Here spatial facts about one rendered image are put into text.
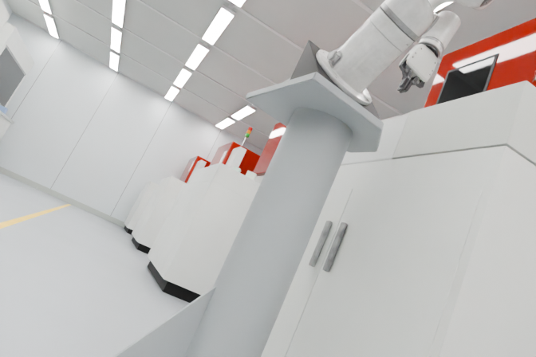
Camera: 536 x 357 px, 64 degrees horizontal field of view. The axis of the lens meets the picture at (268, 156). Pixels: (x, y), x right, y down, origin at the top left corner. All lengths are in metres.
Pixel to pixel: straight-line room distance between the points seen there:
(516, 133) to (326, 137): 0.38
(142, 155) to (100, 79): 1.73
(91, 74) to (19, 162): 2.14
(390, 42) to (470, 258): 0.51
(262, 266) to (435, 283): 0.34
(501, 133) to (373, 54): 0.33
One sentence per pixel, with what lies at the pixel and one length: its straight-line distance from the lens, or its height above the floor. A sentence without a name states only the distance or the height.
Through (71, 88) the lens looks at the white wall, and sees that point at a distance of 9.32.
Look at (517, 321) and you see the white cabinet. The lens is 0.97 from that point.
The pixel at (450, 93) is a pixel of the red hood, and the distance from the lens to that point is 2.26.
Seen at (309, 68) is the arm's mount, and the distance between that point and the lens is 1.08.
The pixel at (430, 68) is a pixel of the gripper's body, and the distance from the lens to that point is 1.51.
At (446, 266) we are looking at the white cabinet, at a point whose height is 0.56.
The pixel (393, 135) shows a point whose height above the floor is 0.90.
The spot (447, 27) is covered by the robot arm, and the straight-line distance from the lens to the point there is 1.57.
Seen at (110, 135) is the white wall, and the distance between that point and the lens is 9.13.
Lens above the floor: 0.42
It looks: 14 degrees up
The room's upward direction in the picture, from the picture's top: 25 degrees clockwise
